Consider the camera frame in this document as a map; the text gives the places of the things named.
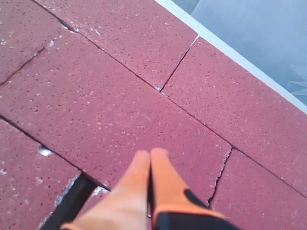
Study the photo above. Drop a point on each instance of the red brick being placed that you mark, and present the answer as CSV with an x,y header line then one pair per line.
x,y
84,105

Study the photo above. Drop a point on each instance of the red brick right third row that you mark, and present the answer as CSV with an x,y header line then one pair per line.
x,y
31,183

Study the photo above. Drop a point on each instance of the white fabric backdrop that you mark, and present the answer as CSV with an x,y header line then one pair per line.
x,y
271,34

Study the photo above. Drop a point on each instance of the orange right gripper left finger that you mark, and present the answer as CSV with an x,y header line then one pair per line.
x,y
125,207

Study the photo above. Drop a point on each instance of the red brick right second row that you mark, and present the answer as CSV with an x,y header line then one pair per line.
x,y
254,199

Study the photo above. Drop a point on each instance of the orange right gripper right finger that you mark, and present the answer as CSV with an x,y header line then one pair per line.
x,y
174,205

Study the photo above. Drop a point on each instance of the red brick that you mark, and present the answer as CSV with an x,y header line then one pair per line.
x,y
26,29
140,34
95,197
243,110

